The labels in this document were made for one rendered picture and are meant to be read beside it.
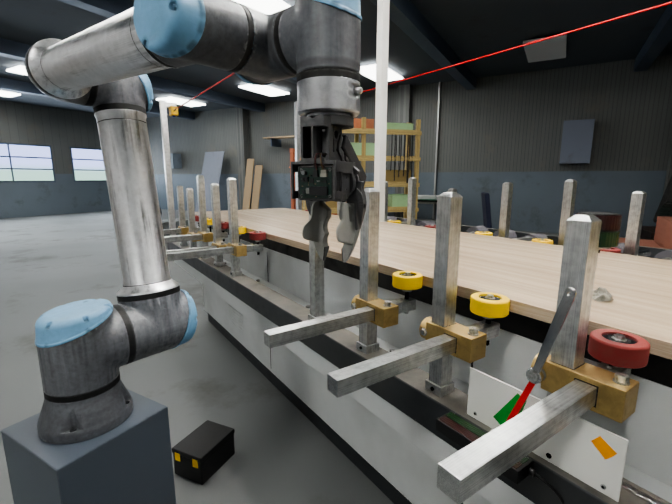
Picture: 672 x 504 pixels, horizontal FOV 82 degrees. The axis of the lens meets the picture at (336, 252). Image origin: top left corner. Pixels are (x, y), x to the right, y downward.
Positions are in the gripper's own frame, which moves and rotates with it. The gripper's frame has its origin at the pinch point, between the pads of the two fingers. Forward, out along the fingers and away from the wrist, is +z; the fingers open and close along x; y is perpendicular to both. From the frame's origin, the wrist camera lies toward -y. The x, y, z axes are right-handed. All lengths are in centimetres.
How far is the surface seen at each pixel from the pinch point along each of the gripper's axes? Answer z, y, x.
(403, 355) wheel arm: 19.8, -9.5, 8.8
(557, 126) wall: -118, -897, 67
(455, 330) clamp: 18.8, -23.1, 15.5
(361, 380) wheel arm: 21.3, -0.4, 4.4
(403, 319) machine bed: 32, -59, -6
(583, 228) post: -4.2, -12.2, 34.2
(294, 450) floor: 104, -71, -56
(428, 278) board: 14.8, -47.0, 4.3
